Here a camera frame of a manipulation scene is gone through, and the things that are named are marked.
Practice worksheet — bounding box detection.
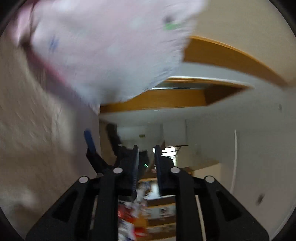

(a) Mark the wooden headboard frame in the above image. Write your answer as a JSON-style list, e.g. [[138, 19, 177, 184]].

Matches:
[[100, 36, 287, 113]]

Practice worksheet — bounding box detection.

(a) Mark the pink flower-print pillow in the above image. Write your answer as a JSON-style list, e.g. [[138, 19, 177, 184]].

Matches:
[[8, 1, 208, 113]]

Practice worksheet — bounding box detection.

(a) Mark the cluttered wooden shelf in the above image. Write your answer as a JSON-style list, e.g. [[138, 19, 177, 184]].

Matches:
[[117, 143, 220, 241]]

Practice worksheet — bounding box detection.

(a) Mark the beige cable-knit sweater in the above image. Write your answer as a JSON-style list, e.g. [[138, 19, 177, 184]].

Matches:
[[1, 34, 99, 236]]

